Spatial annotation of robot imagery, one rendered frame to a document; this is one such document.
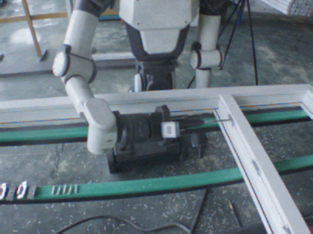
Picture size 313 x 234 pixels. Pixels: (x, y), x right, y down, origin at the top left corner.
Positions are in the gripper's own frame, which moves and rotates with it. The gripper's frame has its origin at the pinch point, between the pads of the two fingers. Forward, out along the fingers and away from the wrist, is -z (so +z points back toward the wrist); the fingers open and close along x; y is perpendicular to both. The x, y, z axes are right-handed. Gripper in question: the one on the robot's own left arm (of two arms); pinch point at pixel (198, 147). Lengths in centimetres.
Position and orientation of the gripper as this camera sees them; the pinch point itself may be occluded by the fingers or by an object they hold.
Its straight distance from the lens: 117.5
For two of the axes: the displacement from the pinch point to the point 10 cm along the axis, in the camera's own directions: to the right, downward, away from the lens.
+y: 9.8, -1.1, 1.7
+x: 2.0, 4.2, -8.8
